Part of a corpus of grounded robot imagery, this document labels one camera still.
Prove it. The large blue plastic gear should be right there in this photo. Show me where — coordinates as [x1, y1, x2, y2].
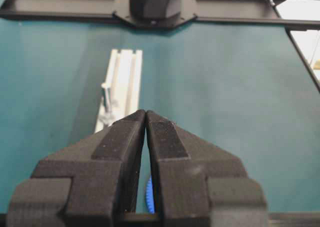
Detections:
[144, 175, 156, 214]

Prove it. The black aluminium frame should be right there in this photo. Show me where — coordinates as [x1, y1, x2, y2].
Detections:
[0, 0, 320, 108]

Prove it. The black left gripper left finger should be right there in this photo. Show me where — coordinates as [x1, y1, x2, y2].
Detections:
[6, 110, 146, 227]

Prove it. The silver metal shaft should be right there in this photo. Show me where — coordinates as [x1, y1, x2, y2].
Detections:
[101, 82, 112, 113]

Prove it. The silver aluminium extrusion rail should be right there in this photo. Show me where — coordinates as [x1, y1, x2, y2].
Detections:
[94, 49, 143, 132]

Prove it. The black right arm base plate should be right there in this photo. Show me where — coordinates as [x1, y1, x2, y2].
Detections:
[112, 0, 197, 30]

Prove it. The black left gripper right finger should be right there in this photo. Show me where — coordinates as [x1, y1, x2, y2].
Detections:
[145, 111, 268, 227]

